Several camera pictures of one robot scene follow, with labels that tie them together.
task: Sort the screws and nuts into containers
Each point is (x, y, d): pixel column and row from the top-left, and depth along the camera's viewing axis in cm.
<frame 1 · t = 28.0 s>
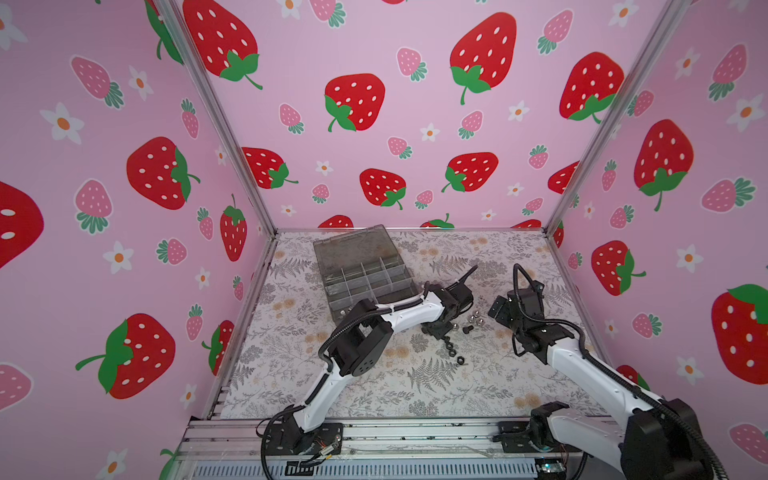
left hand: (434, 328, 94), fingers closed
right hand: (503, 308, 87), fingers open
clear plastic organizer box: (363, 265, 106), point 5 cm above the table
black hex nut: (461, 360, 89), on the table
silver cap nut: (480, 322, 97), on the table

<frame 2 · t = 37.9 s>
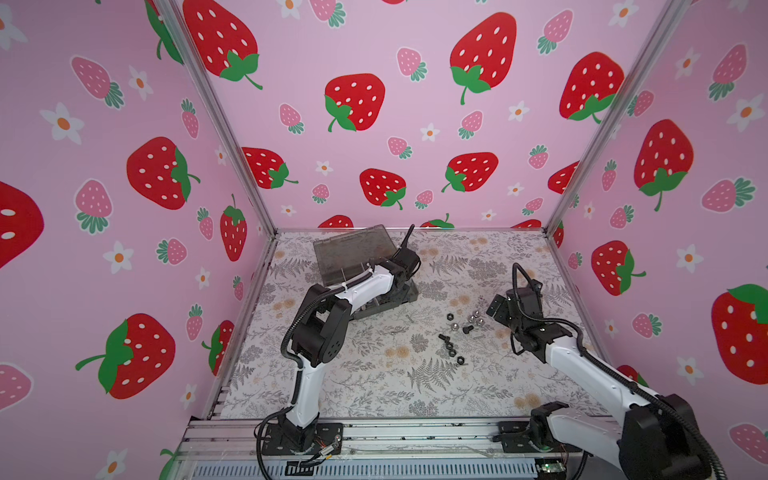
left hand: (394, 292, 98), fingers closed
right hand: (501, 307, 87), fingers open
the named things where they were.

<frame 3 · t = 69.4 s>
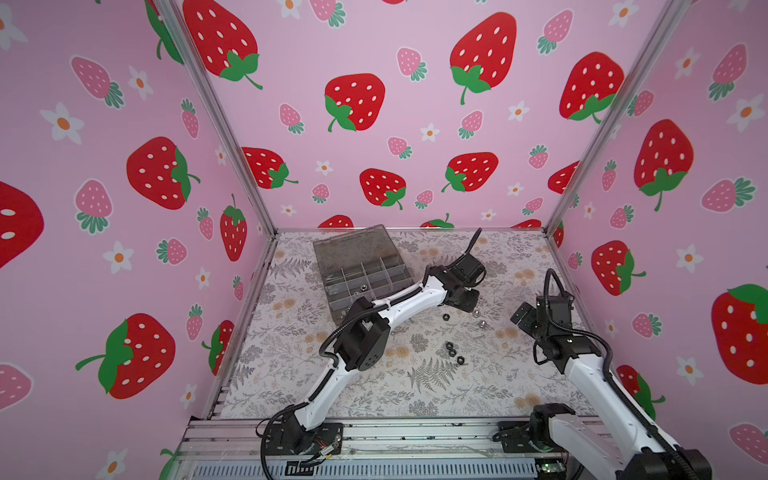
left hand: (473, 302, 91), fingers open
right hand: (529, 317, 84), fingers open
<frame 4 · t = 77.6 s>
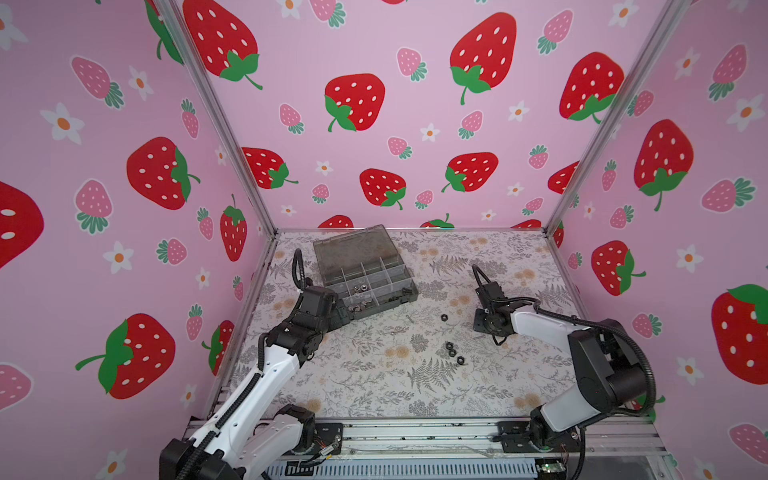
left hand: (331, 311, 82), fingers open
right hand: (478, 324, 94), fingers open
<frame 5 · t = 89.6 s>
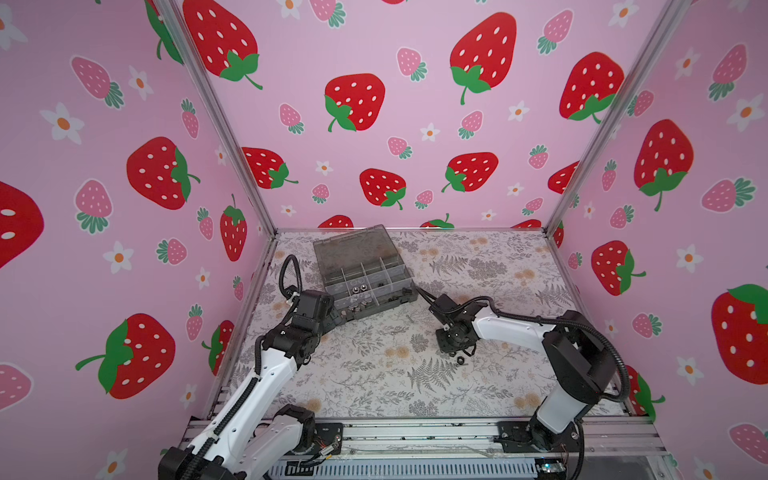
left hand: (323, 316, 82), fingers open
right hand: (442, 347, 90), fingers open
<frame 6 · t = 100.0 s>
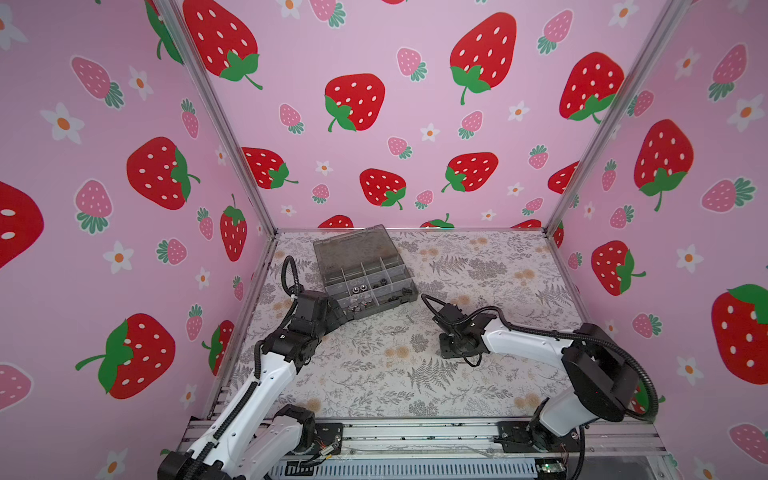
left hand: (330, 313, 82), fingers open
right hand: (443, 352, 88), fingers open
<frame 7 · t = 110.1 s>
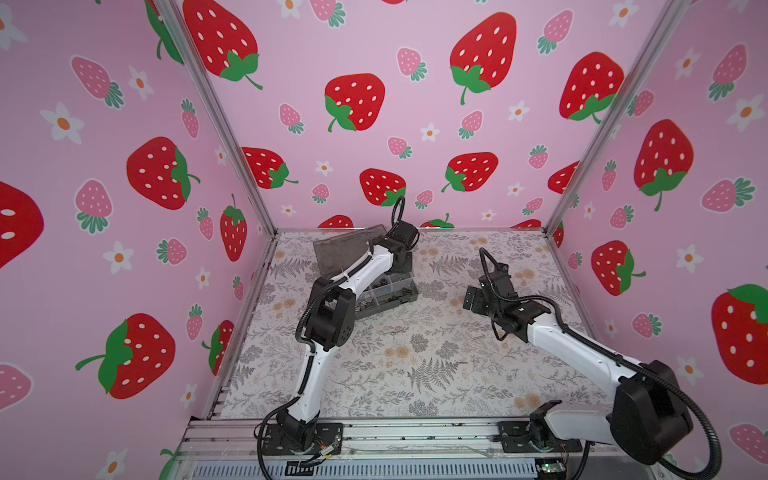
left hand: (404, 265, 101), fingers open
right hand: (476, 297, 87), fingers open
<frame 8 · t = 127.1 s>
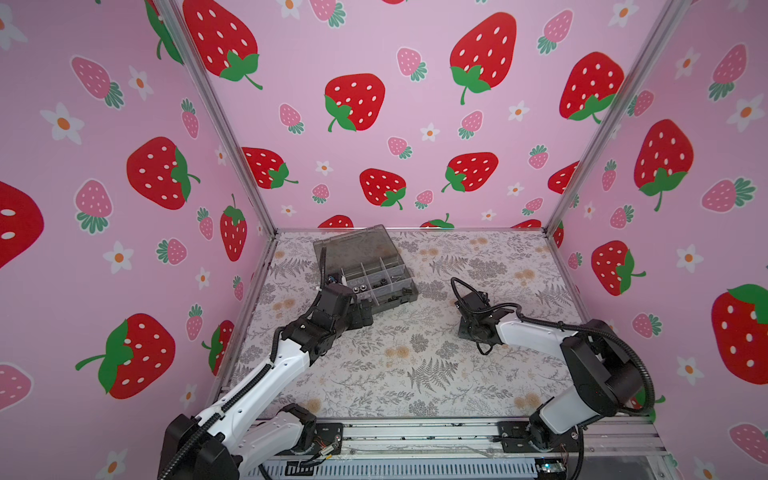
left hand: (360, 307, 82), fingers open
right hand: (462, 333, 93), fingers closed
